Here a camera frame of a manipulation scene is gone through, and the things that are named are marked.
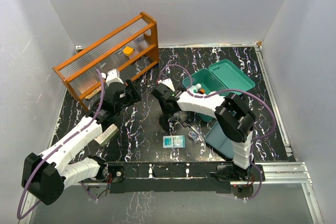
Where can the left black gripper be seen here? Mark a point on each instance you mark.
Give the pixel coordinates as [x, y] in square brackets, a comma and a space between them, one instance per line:
[134, 94]

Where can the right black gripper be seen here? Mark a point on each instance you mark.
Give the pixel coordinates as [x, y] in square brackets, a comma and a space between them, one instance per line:
[166, 112]

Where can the small tape roll bag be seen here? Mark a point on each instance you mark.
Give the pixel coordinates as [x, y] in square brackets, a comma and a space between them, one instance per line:
[194, 136]

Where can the teal medicine box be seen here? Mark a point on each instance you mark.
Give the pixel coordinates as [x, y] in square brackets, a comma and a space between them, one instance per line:
[222, 75]

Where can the blue-grey divider tray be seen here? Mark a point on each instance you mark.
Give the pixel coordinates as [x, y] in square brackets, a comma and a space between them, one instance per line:
[219, 142]

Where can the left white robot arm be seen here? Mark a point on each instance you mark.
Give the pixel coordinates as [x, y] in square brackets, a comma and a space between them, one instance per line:
[65, 150]

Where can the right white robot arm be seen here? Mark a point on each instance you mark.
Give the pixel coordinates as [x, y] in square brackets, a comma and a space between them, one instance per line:
[233, 115]

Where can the cream medicine carton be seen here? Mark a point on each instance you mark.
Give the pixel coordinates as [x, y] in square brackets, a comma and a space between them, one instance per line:
[109, 133]

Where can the white teal bottle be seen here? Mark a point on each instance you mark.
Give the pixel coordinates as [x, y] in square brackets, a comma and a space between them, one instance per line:
[195, 88]

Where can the teal white sachet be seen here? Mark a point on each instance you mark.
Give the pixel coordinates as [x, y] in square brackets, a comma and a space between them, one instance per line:
[174, 141]

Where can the yellow-orange small block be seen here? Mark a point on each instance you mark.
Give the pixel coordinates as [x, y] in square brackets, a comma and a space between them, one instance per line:
[128, 51]

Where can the orange wooden shelf rack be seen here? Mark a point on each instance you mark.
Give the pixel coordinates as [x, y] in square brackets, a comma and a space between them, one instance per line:
[78, 73]

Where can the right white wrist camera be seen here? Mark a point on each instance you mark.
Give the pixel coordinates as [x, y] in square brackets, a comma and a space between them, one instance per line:
[168, 82]

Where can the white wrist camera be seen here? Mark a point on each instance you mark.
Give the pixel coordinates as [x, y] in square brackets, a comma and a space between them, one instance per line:
[168, 82]
[112, 76]

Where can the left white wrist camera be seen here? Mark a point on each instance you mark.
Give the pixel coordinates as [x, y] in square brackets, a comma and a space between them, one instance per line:
[112, 76]

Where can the black handled scissors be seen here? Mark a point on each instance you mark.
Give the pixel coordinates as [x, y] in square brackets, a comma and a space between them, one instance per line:
[191, 127]

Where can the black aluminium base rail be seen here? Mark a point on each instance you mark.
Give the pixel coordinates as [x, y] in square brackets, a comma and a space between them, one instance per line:
[126, 177]

